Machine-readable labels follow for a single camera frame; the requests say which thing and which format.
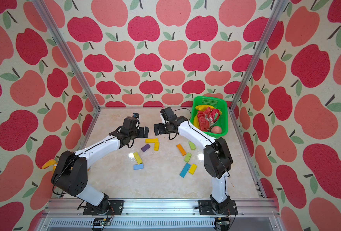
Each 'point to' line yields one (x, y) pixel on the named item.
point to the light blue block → (138, 167)
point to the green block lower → (188, 157)
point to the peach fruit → (216, 130)
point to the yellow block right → (192, 169)
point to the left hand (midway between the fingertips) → (144, 131)
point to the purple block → (144, 147)
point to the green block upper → (192, 145)
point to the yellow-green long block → (137, 158)
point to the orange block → (183, 152)
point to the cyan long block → (185, 170)
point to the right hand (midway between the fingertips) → (161, 131)
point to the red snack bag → (206, 119)
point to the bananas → (201, 108)
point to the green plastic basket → (220, 104)
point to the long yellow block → (151, 140)
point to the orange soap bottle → (48, 163)
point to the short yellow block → (156, 146)
